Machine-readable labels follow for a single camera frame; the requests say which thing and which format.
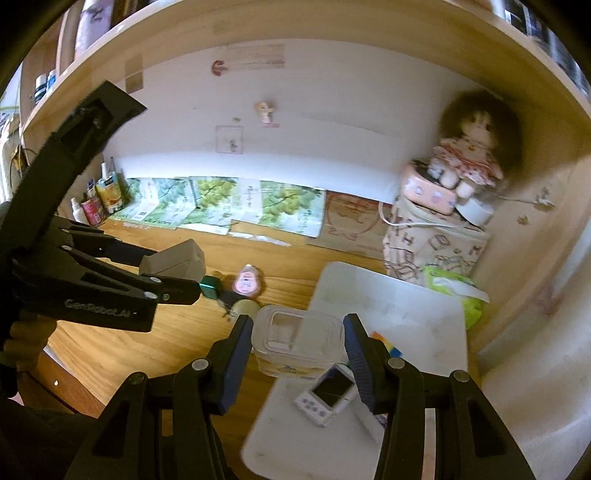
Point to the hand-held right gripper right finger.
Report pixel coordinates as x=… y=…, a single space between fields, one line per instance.
x=358 y=355

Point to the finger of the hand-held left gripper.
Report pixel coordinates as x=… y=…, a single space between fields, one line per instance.
x=120 y=251
x=175 y=290

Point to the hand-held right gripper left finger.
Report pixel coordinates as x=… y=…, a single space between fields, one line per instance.
x=235 y=360

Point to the multicoloured puzzle cube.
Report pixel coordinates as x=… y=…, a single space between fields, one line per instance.
x=390 y=346

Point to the green perfume bottle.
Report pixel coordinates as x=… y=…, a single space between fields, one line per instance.
x=210 y=288

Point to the white digital timer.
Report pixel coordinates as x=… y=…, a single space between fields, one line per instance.
x=328 y=392

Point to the clear labelled plastic box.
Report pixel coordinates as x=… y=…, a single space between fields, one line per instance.
x=295 y=337

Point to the white plastic tray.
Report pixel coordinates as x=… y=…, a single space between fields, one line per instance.
x=392 y=295

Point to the person's left hand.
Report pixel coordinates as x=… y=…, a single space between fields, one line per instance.
x=30 y=341

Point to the white spray bottle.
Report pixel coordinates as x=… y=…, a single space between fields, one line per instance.
x=78 y=212

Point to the red can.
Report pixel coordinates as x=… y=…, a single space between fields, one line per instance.
x=92 y=211

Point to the slim white bottle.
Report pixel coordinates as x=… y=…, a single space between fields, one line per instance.
x=109 y=168

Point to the green tissue pack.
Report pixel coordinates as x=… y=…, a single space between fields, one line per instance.
x=471 y=309

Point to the printed fabric bag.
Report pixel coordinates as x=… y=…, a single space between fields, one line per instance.
x=434 y=254

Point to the cat print cardboard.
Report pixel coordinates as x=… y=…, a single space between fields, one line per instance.
x=351 y=221

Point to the clear adhesive patch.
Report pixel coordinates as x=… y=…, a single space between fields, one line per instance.
x=134 y=74

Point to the pink spotted device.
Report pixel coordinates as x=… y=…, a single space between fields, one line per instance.
x=425 y=191

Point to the white round device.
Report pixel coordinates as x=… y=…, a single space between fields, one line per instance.
x=475 y=212

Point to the white lace curtain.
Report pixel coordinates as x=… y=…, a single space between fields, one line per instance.
x=545 y=369

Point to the dark cloth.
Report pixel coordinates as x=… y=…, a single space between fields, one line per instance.
x=37 y=443

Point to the brown haired rag doll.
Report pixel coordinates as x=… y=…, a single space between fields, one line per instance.
x=466 y=152

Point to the pale paper strip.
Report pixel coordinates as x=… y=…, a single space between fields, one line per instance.
x=256 y=56

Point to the wooden desk hutch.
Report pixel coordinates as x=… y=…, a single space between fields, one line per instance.
x=323 y=23

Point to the square pink wall note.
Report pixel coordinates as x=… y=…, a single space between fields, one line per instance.
x=229 y=138

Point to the yellow bear wall sticker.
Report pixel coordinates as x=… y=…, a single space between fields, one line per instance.
x=266 y=113

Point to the red mushroom wall sticker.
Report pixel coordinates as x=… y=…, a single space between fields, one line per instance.
x=219 y=68

